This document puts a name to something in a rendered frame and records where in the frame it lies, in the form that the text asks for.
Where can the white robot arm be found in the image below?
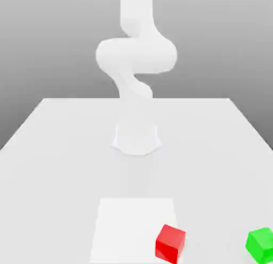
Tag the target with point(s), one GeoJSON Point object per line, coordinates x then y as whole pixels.
{"type": "Point", "coordinates": [136, 55]}

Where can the small red cube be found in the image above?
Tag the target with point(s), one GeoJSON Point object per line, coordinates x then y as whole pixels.
{"type": "Point", "coordinates": [169, 243]}

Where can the small green cube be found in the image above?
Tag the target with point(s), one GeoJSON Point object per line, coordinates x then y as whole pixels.
{"type": "Point", "coordinates": [261, 244]}

